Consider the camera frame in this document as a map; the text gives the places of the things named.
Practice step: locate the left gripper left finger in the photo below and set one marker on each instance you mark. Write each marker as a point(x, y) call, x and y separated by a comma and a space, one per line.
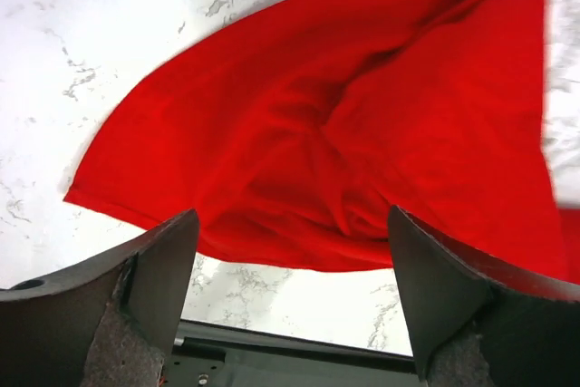
point(110, 320)

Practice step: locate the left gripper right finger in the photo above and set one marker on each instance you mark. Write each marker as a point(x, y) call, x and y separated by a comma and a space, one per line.
point(476, 320)

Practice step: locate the red t shirt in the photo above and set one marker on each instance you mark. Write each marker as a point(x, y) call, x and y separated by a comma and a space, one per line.
point(293, 131)

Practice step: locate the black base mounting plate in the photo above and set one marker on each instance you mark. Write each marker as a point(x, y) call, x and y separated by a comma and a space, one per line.
point(214, 355)

